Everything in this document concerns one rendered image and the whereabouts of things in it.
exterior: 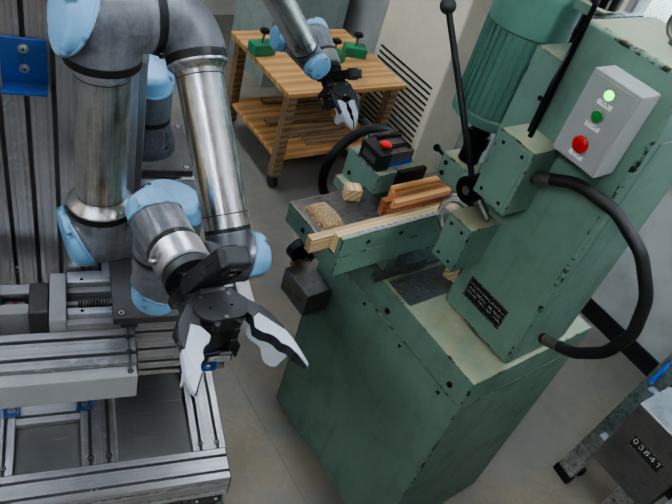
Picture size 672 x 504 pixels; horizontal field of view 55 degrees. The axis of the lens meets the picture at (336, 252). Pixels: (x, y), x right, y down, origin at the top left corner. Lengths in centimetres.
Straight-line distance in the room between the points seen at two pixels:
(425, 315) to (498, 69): 57
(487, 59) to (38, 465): 146
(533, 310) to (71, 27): 101
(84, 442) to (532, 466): 149
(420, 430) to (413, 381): 13
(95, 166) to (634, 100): 88
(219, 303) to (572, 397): 213
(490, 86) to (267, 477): 133
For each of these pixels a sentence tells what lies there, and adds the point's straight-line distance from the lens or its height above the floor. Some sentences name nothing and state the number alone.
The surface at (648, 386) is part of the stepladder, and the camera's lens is 225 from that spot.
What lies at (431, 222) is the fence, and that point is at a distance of 160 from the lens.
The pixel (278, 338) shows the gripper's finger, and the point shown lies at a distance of 81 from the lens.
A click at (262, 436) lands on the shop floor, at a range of 220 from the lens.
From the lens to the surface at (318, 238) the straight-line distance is 142.
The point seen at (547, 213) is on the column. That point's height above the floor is 117.
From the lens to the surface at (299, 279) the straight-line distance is 178.
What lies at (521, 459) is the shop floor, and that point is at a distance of 249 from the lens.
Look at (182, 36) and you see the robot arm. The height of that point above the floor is 140.
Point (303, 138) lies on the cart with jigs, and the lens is 317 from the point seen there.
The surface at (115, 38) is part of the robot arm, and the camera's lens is 102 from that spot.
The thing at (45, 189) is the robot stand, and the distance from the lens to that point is 143.
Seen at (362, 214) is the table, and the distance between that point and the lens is 160.
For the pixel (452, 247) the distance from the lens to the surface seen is 142.
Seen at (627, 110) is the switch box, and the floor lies 145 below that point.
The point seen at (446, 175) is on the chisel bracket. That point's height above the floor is 102.
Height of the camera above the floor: 184
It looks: 40 degrees down
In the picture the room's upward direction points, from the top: 18 degrees clockwise
